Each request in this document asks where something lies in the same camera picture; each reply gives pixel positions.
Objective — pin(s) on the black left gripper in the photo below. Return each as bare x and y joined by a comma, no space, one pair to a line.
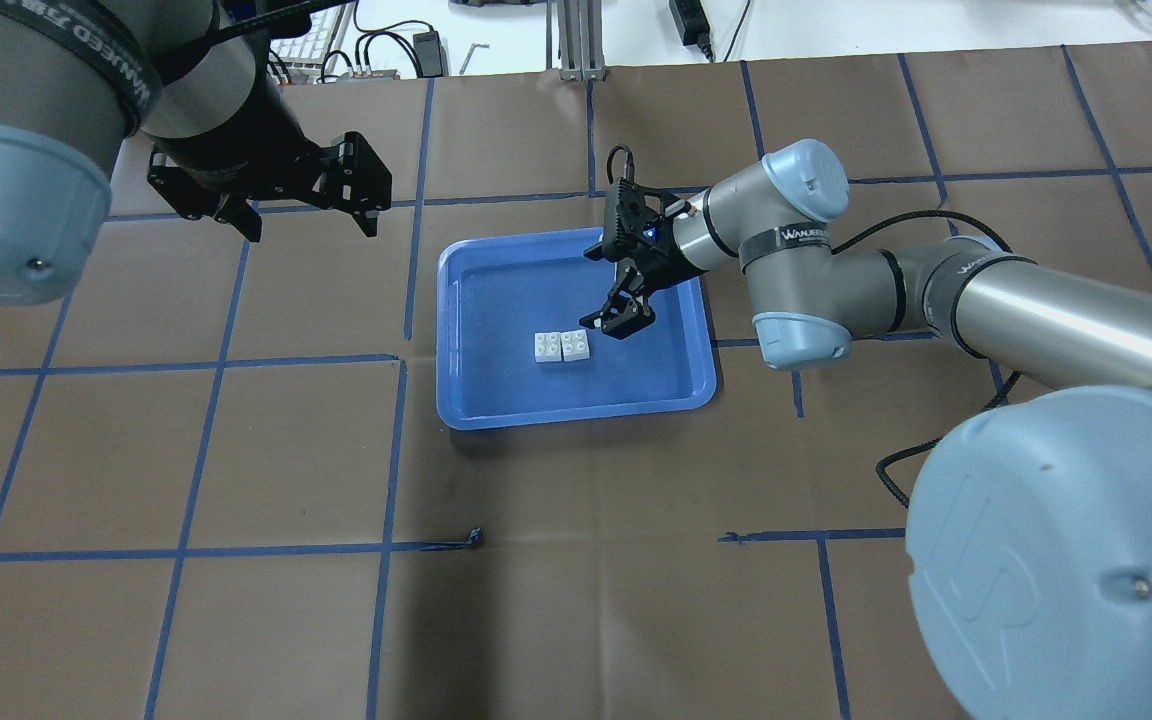
241,130

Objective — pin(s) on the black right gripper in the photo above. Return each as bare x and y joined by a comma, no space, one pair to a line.
658,254

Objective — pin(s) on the white block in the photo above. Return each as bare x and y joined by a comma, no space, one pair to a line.
575,345
548,347

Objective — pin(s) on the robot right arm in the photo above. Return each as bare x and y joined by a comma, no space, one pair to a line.
1028,527

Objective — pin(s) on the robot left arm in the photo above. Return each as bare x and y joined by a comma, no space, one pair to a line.
77,78

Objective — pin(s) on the blue plastic tray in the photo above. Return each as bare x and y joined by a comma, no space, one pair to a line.
495,295

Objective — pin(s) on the white keyboard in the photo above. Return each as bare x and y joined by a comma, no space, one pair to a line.
308,49

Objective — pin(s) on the black power adapter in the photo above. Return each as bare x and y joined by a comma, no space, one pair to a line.
692,26

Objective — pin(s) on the aluminium frame post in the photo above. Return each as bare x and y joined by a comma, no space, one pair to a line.
579,44

